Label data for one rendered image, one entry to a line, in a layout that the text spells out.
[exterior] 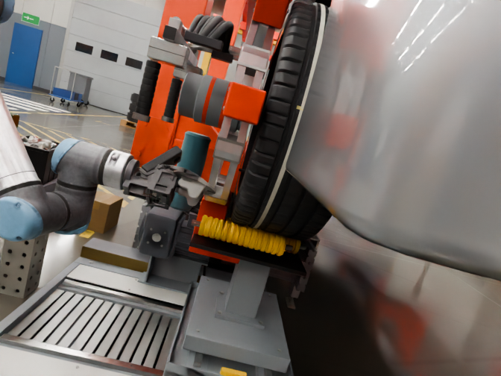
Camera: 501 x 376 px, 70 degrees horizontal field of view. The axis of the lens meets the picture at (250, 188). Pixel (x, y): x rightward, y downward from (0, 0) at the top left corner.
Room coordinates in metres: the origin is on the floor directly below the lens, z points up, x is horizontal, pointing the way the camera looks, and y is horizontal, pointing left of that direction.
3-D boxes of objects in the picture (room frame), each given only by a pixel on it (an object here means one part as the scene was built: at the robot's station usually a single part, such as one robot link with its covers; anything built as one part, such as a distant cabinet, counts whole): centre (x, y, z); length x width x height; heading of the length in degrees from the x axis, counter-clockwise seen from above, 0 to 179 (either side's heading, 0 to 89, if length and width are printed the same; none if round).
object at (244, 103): (0.79, 0.06, 0.85); 0.09 x 0.08 x 0.07; 4
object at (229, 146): (1.10, 0.09, 0.85); 0.54 x 0.07 x 0.54; 4
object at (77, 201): (0.83, 0.41, 0.51); 0.12 x 0.09 x 0.12; 172
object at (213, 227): (0.99, -0.02, 0.51); 0.29 x 0.06 x 0.06; 94
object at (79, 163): (0.85, 0.40, 0.62); 0.12 x 0.09 x 0.10; 94
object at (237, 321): (1.11, -0.08, 0.32); 0.40 x 0.30 x 0.28; 4
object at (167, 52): (0.92, 0.28, 0.93); 0.09 x 0.05 x 0.05; 94
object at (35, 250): (1.23, 0.73, 0.21); 0.10 x 0.10 x 0.42; 4
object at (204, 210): (1.10, 0.05, 0.48); 0.16 x 0.12 x 0.17; 94
